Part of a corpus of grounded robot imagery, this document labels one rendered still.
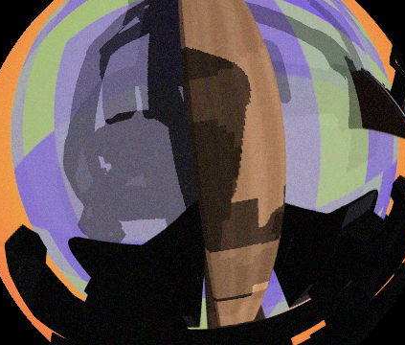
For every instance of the wooden post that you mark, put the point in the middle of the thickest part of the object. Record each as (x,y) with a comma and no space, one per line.
(211,314)

